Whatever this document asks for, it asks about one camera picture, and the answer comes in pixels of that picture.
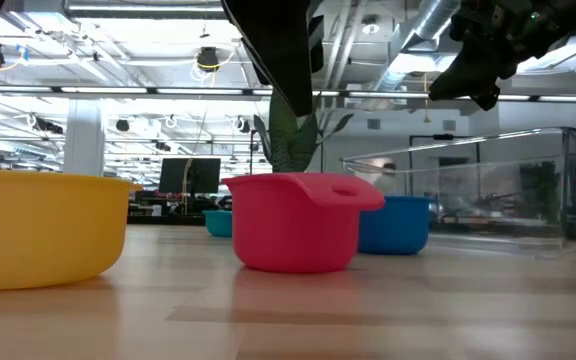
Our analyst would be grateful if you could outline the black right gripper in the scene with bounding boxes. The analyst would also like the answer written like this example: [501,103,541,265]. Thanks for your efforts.
[427,0,576,112]

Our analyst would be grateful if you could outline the red measuring cup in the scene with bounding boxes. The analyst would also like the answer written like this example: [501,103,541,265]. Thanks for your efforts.
[221,172,386,275]

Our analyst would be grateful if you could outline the teal measuring cup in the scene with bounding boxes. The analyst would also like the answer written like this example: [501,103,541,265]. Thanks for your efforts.
[202,209,233,238]

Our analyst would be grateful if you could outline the silver ceiling duct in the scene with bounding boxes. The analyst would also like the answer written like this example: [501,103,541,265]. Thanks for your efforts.
[367,0,462,94]

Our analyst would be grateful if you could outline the person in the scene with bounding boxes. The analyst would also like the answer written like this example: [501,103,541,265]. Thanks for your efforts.
[372,159,400,197]

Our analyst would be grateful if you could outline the yellow measuring cup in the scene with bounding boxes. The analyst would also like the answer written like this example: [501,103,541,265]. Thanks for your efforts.
[0,168,143,291]

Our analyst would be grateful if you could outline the white building column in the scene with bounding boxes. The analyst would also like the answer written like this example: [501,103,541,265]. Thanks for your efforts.
[62,98,107,176]

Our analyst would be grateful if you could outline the green snake plant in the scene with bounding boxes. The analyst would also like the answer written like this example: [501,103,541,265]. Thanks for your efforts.
[253,89,354,174]

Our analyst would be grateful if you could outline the blue measuring cup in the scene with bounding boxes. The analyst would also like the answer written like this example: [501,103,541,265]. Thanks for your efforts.
[357,195,432,256]

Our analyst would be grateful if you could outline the dark background monitor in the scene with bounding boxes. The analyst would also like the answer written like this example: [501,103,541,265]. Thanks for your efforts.
[158,157,222,195]

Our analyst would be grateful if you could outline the clear plastic basket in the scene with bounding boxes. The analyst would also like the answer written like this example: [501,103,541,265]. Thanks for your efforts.
[340,126,576,251]

